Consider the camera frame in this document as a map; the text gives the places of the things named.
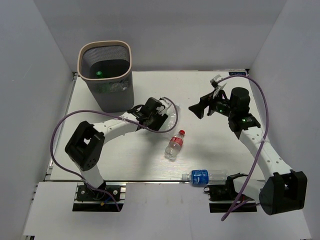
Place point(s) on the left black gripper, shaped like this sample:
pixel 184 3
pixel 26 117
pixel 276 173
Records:
pixel 161 119

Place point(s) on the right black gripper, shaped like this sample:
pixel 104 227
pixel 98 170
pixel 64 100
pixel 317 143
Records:
pixel 198 109

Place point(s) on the clear bottle with white cap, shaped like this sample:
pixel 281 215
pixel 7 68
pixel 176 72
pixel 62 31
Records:
pixel 170 122

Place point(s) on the green bottle bin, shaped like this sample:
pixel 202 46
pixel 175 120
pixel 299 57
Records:
pixel 99 73

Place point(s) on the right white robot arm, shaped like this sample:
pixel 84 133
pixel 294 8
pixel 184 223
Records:
pixel 283 189

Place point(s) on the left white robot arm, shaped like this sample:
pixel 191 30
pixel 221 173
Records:
pixel 85 145

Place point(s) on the grey bin with beige rim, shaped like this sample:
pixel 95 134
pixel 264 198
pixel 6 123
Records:
pixel 114 91

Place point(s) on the clear bottle red label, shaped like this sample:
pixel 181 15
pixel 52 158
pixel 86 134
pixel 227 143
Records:
pixel 175 145

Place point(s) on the blue table corner label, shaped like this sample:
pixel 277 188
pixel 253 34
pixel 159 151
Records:
pixel 233 73

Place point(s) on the clear bottle blue label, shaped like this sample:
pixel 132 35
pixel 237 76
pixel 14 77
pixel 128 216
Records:
pixel 204 177

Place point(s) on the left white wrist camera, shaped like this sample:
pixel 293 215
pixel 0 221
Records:
pixel 166 106

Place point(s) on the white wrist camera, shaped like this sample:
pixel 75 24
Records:
pixel 216 86
pixel 166 106

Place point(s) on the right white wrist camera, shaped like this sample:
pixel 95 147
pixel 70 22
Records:
pixel 216 86

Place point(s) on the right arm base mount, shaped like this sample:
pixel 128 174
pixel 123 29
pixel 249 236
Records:
pixel 221 198

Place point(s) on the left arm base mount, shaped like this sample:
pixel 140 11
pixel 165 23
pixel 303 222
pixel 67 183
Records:
pixel 85 200

